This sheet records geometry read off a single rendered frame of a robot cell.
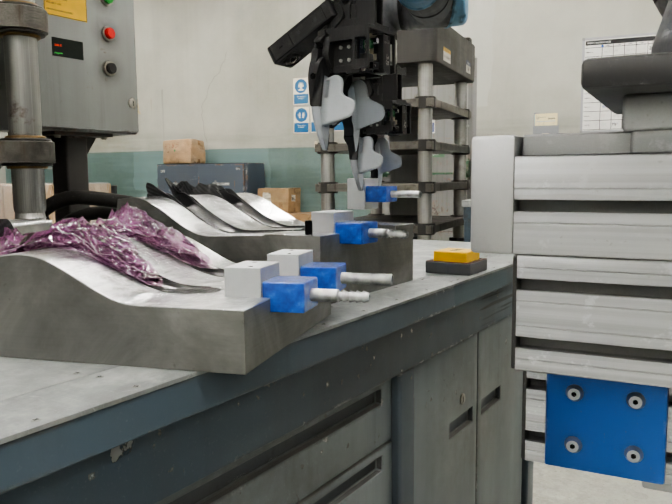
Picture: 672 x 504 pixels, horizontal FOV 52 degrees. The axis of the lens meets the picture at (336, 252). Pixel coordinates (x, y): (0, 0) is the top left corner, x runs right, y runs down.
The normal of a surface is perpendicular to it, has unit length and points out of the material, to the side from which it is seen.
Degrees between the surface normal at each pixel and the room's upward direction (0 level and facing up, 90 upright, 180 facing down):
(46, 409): 0
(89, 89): 90
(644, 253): 90
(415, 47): 90
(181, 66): 90
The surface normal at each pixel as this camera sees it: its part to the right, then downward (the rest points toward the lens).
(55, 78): 0.84, 0.05
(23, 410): -0.01, -0.99
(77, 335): -0.27, 0.11
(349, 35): -0.54, 0.10
